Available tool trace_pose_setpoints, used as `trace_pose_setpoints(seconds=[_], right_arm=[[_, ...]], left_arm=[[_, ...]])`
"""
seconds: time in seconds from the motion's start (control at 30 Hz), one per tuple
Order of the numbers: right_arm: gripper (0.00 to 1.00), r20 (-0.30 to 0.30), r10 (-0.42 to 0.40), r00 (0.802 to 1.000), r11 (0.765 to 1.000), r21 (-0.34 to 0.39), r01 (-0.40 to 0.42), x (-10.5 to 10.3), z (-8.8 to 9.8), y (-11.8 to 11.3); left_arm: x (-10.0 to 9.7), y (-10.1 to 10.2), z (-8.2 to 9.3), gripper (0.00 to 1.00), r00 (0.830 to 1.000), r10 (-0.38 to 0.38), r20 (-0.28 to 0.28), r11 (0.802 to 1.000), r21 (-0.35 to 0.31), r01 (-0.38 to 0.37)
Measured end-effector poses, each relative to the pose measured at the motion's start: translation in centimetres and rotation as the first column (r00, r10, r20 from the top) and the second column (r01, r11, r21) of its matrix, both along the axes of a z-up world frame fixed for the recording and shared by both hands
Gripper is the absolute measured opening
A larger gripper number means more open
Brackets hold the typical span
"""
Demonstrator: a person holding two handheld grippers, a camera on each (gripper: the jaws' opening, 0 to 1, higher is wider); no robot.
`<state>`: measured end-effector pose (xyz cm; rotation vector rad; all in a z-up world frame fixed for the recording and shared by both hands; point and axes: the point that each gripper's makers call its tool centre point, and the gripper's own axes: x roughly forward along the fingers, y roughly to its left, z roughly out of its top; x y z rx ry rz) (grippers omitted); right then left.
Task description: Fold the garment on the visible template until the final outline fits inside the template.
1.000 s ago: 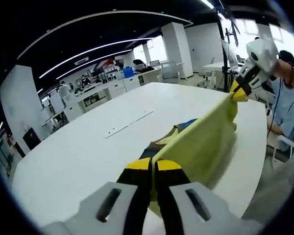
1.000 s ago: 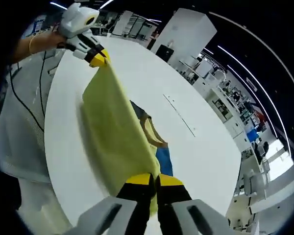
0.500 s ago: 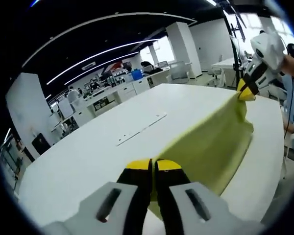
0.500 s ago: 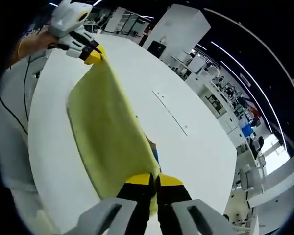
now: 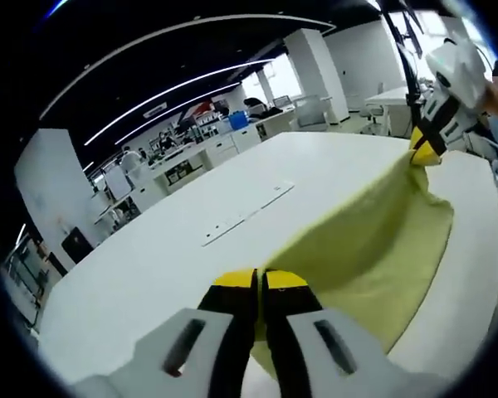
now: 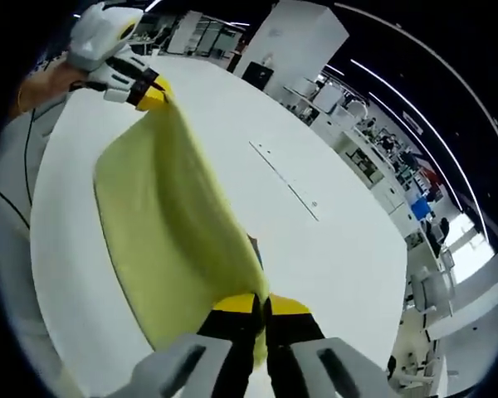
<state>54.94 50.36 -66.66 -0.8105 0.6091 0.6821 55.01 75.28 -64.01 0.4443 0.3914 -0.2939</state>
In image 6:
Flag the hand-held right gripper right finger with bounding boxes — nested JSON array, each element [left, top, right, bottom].
[[265, 293, 390, 398]]

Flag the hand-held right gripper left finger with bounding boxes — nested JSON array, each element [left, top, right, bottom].
[[124, 292, 261, 398]]

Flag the yellow colour-block garment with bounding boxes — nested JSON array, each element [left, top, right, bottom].
[[93, 93, 271, 374]]

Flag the person's left hand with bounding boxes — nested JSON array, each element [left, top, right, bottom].
[[23, 53, 89, 114]]

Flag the person's white shirt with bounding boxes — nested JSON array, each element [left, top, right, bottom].
[[0, 97, 71, 374]]

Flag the grey mesh office chair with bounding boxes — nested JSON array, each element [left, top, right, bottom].
[[409, 265, 456, 318]]

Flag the long white counter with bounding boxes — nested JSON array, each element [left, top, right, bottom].
[[281, 74, 441, 250]]

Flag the blue plastic bin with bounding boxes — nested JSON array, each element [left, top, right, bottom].
[[410, 197, 432, 220]]

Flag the ceiling air vent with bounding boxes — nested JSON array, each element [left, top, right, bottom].
[[402, 109, 425, 134]]

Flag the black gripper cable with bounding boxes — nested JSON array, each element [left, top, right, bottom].
[[0, 80, 109, 231]]

